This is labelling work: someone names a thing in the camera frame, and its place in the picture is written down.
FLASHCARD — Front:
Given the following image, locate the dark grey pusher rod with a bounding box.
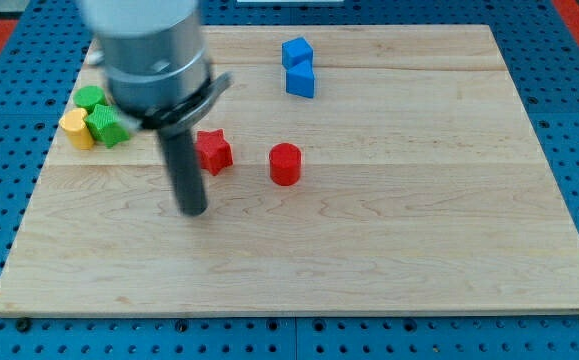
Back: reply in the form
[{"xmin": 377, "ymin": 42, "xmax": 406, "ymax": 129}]
[{"xmin": 157, "ymin": 129, "xmax": 208, "ymax": 216}]

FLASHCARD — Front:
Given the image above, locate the black grey mounting flange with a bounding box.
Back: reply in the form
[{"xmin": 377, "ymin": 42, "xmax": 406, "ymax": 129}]
[{"xmin": 121, "ymin": 72, "xmax": 233, "ymax": 135}]

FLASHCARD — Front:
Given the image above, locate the red star block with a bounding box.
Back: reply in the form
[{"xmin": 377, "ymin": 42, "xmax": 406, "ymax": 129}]
[{"xmin": 195, "ymin": 129, "xmax": 233, "ymax": 176}]

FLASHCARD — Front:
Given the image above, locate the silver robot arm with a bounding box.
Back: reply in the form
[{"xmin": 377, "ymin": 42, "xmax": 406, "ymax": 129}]
[{"xmin": 77, "ymin": 0, "xmax": 232, "ymax": 217}]

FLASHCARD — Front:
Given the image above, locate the green star block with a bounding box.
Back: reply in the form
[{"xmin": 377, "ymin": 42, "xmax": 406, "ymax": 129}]
[{"xmin": 85, "ymin": 104, "xmax": 130, "ymax": 148}]

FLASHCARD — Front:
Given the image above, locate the green cylinder block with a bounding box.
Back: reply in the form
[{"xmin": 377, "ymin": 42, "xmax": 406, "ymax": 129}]
[{"xmin": 73, "ymin": 85, "xmax": 107, "ymax": 114}]

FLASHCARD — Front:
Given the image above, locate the yellow block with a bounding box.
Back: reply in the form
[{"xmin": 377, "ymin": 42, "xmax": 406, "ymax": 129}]
[{"xmin": 59, "ymin": 108, "xmax": 95, "ymax": 150}]

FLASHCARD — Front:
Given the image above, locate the red cylinder block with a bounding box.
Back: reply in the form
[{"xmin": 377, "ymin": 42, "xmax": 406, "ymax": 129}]
[{"xmin": 269, "ymin": 143, "xmax": 302, "ymax": 186}]

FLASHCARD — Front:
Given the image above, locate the blue triangular block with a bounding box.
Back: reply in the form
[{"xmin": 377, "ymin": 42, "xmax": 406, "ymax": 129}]
[{"xmin": 285, "ymin": 60, "xmax": 315, "ymax": 98}]

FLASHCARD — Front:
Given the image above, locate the blue cube block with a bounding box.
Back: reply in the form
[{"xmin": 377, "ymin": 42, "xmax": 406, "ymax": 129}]
[{"xmin": 281, "ymin": 37, "xmax": 313, "ymax": 69}]

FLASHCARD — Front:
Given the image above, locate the wooden board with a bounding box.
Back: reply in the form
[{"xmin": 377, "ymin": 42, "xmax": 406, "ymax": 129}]
[{"xmin": 0, "ymin": 25, "xmax": 579, "ymax": 318}]

